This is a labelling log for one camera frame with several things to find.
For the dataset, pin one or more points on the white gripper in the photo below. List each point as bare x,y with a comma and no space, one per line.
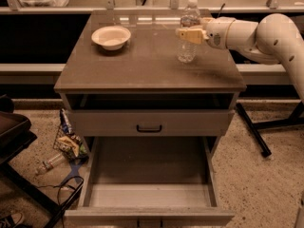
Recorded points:
216,32

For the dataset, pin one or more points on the clear plastic water bottle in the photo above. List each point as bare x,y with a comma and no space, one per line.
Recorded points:
190,17

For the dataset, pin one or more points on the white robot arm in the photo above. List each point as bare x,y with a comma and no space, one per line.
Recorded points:
264,193

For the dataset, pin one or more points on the grey wooden drawer cabinet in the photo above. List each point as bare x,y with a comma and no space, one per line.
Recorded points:
145,74

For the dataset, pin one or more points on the open lower grey drawer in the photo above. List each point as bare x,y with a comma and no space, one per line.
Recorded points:
149,182

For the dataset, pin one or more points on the empty plastic bottle on floor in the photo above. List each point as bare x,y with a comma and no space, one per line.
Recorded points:
50,164

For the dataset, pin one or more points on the white paper bowl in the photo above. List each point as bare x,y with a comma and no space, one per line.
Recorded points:
111,38

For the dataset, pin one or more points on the black metal stand leg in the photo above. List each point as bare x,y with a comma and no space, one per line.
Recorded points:
296,118

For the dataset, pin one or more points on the black chair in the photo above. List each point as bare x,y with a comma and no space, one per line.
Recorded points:
15,136

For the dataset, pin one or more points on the sneaker shoe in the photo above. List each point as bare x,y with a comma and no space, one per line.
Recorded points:
11,221

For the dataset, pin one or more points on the closed grey drawer black handle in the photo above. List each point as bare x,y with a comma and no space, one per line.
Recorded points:
89,123

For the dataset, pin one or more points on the wire basket with snack bags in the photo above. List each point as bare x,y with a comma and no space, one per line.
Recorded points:
67,141

